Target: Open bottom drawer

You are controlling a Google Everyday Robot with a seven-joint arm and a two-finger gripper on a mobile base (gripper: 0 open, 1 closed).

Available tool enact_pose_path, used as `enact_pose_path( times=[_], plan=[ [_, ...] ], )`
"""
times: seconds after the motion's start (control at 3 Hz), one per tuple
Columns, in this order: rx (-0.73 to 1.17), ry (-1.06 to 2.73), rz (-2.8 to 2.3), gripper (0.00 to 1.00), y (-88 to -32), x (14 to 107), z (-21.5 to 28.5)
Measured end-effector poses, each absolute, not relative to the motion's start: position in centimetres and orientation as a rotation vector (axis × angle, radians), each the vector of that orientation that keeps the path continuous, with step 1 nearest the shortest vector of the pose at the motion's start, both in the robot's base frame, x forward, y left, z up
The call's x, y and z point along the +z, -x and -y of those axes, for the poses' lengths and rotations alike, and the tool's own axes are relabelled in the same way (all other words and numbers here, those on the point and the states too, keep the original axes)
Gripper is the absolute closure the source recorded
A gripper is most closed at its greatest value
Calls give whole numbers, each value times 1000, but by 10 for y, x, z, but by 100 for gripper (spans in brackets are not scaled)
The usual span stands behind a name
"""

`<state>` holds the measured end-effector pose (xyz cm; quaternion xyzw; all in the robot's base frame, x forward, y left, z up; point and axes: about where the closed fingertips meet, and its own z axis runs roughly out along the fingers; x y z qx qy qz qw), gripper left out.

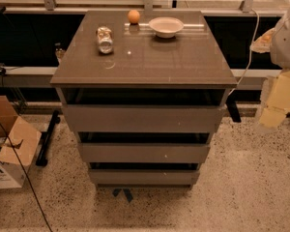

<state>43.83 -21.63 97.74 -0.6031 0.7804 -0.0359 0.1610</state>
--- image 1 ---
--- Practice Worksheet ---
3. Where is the black stand leg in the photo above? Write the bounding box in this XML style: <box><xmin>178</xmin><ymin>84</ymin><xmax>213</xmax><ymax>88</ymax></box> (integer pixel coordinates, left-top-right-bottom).
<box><xmin>36</xmin><ymin>110</ymin><xmax>60</xmax><ymax>166</ymax></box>
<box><xmin>226</xmin><ymin>96</ymin><xmax>242</xmax><ymax>123</ymax></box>

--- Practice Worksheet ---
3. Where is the black stand leg left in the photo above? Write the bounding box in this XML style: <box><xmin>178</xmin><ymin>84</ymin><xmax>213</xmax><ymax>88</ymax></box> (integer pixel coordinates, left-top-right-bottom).
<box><xmin>36</xmin><ymin>110</ymin><xmax>60</xmax><ymax>166</ymax></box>

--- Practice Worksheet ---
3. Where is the white cable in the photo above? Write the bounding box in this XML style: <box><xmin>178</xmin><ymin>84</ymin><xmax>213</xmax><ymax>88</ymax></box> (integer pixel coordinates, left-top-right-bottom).
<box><xmin>227</xmin><ymin>8</ymin><xmax>261</xmax><ymax>97</ymax></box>

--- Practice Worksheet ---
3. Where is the orange fruit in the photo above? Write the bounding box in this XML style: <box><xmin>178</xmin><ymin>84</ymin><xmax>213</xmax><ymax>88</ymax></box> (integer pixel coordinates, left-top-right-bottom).
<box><xmin>128</xmin><ymin>10</ymin><xmax>140</xmax><ymax>24</ymax></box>

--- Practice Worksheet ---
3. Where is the crushed silver can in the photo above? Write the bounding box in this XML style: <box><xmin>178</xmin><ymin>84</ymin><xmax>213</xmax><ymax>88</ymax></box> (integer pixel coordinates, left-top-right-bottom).
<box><xmin>96</xmin><ymin>26</ymin><xmax>113</xmax><ymax>54</ymax></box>

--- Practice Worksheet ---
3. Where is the grey drawer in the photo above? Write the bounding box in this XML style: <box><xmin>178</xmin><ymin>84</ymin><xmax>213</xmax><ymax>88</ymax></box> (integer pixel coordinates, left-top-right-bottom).
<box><xmin>89</xmin><ymin>169</ymin><xmax>199</xmax><ymax>186</ymax></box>
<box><xmin>62</xmin><ymin>105</ymin><xmax>223</xmax><ymax>133</ymax></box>
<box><xmin>78</xmin><ymin>143</ymin><xmax>210</xmax><ymax>163</ymax></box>

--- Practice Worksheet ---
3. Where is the grey drawer cabinet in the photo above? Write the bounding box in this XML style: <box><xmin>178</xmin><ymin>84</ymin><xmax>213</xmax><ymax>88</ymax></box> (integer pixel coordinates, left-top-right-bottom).
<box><xmin>49</xmin><ymin>9</ymin><xmax>238</xmax><ymax>190</ymax></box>

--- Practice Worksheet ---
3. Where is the black stand leg right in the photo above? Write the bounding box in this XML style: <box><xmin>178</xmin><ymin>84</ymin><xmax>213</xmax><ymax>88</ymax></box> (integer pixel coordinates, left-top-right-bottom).
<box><xmin>226</xmin><ymin>96</ymin><xmax>242</xmax><ymax>123</ymax></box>

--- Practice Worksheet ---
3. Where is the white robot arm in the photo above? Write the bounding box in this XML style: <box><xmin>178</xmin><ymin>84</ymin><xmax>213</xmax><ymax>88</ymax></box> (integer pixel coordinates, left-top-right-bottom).
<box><xmin>250</xmin><ymin>8</ymin><xmax>290</xmax><ymax>130</ymax></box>

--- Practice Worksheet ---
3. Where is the white bowl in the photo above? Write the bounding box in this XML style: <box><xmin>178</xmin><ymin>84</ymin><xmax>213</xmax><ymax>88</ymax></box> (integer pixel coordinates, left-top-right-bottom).
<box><xmin>149</xmin><ymin>17</ymin><xmax>184</xmax><ymax>39</ymax></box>

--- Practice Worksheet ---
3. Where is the open cardboard box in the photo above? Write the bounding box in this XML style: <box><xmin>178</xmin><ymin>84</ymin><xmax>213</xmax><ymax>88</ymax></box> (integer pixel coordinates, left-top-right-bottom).
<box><xmin>0</xmin><ymin>96</ymin><xmax>42</xmax><ymax>189</ymax></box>

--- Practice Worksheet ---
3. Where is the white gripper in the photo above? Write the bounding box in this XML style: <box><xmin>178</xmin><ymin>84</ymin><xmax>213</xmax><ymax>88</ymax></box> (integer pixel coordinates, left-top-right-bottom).
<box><xmin>250</xmin><ymin>28</ymin><xmax>290</xmax><ymax>129</ymax></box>

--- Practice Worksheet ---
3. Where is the black floor cable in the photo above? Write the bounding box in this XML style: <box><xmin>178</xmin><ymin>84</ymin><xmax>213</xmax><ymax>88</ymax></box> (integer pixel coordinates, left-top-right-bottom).
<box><xmin>0</xmin><ymin>109</ymin><xmax>54</xmax><ymax>232</ymax></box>

